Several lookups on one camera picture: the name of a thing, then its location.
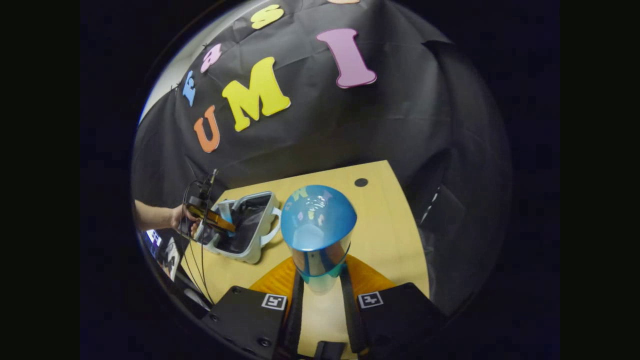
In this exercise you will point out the blue translucent bottle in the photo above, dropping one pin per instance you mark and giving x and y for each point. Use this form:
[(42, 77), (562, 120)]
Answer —
[(317, 220)]

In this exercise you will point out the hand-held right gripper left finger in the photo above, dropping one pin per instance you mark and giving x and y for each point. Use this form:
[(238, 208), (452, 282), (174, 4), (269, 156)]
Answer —
[(295, 315)]

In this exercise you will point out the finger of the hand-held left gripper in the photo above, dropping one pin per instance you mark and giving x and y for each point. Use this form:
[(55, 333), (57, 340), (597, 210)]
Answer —
[(217, 218)]

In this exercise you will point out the black backdrop cloth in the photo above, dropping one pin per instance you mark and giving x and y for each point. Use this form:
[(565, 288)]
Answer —
[(400, 125)]

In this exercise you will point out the computer monitor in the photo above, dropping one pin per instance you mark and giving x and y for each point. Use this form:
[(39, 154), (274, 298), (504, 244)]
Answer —
[(160, 250)]

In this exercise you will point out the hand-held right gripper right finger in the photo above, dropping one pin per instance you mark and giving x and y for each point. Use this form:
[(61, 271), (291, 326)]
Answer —
[(352, 320)]

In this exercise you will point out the small pale blue suitcase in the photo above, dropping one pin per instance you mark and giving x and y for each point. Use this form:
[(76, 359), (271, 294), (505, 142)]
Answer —
[(250, 225)]

